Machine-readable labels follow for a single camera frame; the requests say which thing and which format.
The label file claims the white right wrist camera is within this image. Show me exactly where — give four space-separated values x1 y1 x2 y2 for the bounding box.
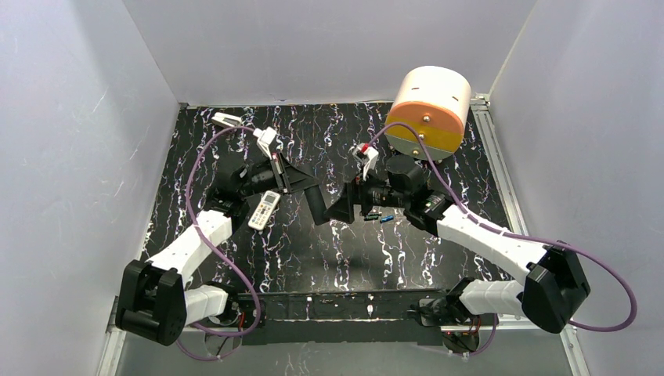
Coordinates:
350 143 379 180

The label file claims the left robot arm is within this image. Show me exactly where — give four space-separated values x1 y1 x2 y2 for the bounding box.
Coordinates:
115 154 325 345

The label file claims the small white clip object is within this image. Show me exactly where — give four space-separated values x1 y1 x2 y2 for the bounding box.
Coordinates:
211 112 243 128

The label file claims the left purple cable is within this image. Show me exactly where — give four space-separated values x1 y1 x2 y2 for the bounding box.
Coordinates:
176 125 262 362

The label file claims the white remote control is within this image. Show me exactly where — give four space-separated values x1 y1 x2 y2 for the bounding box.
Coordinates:
248 190 281 231

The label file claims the purple cable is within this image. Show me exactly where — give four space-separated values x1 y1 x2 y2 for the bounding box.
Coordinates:
365 122 638 359
176 125 262 362

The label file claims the dark green battery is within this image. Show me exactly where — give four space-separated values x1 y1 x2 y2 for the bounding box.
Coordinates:
363 213 382 221

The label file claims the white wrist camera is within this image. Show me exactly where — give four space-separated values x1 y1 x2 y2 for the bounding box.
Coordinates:
253 127 277 158
350 143 379 180

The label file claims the aluminium frame rail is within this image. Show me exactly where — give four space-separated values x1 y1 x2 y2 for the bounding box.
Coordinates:
97 94 590 375

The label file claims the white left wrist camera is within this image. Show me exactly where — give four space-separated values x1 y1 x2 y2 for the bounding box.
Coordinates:
253 127 277 158

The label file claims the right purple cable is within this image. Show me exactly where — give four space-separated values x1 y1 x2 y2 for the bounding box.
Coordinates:
365 122 638 359

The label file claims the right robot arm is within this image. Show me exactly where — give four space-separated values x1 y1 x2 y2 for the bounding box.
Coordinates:
324 155 590 334

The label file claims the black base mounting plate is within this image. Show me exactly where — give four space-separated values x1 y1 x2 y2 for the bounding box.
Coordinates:
189 289 494 348

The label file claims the pink orange cylindrical drawer box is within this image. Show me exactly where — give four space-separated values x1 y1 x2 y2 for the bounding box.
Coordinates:
385 66 471 161

